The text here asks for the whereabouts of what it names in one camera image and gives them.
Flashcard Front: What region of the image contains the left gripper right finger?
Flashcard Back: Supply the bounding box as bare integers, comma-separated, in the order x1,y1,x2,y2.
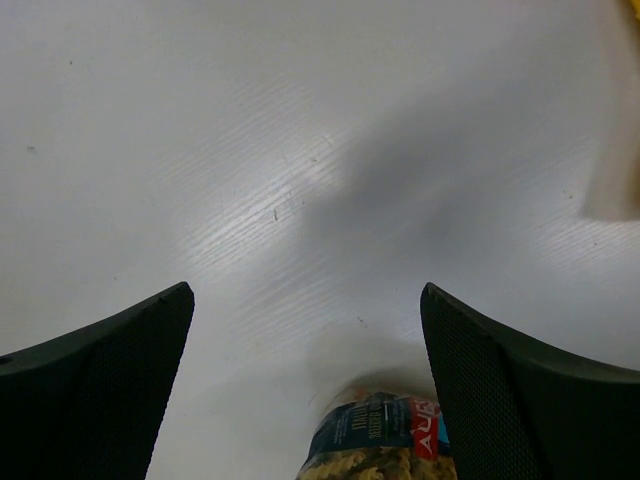
420,283,639,479

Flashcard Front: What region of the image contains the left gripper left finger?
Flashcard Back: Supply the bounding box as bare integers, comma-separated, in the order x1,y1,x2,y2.
1,282,194,479

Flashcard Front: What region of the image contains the dark blue fusilli bag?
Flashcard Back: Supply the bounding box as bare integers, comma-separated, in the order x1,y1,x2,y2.
296,388,457,480

